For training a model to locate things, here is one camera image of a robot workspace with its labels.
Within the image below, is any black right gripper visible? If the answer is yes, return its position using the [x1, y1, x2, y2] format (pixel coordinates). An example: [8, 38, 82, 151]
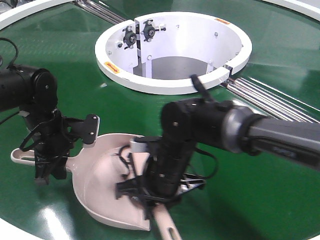
[115, 139, 206, 199]

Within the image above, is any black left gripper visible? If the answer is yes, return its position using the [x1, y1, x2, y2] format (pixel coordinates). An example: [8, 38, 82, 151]
[23, 108, 75, 185]

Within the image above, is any beige hand broom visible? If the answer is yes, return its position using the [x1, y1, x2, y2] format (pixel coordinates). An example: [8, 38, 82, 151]
[131, 152, 182, 240]

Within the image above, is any beige plastic dustpan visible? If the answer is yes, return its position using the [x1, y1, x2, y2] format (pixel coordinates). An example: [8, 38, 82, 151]
[10, 132, 153, 232]

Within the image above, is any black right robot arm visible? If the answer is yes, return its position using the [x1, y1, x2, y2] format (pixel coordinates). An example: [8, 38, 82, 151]
[115, 75, 320, 203]

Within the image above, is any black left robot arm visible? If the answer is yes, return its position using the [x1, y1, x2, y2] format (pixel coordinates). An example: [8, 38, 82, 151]
[0, 54, 74, 185]

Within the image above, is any white outer conveyor rim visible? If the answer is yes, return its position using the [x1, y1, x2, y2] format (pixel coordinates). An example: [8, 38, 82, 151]
[0, 0, 320, 30]

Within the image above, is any chrome roller strip right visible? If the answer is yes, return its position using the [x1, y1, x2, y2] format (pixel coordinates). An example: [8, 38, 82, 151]
[221, 77, 320, 123]

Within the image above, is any chrome roller strip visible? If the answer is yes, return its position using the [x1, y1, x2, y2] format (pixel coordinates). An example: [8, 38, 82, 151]
[221, 77, 320, 123]
[73, 0, 126, 25]

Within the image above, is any black bearing left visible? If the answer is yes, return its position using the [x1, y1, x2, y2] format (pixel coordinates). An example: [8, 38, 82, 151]
[122, 25, 137, 50]

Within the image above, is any black bearing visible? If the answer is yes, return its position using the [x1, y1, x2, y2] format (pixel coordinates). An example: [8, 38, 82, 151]
[142, 19, 167, 42]
[122, 25, 137, 50]

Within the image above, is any black bearing right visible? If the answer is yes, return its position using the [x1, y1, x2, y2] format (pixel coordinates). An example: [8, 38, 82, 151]
[142, 19, 167, 42]

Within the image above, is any chrome roller strip rear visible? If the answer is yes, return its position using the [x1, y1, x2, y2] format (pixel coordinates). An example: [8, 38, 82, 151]
[73, 0, 126, 25]

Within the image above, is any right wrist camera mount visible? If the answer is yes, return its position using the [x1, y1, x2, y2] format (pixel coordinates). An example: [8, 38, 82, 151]
[130, 136, 161, 153]

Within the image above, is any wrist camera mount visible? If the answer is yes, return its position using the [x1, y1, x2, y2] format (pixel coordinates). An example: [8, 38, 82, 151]
[130, 136, 161, 153]
[66, 114, 100, 148]

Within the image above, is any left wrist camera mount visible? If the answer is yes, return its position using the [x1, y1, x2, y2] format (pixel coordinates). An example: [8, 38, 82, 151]
[66, 114, 100, 148]

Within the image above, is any white inner ring guard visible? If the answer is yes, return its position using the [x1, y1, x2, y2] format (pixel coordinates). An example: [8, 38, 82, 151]
[95, 12, 253, 95]

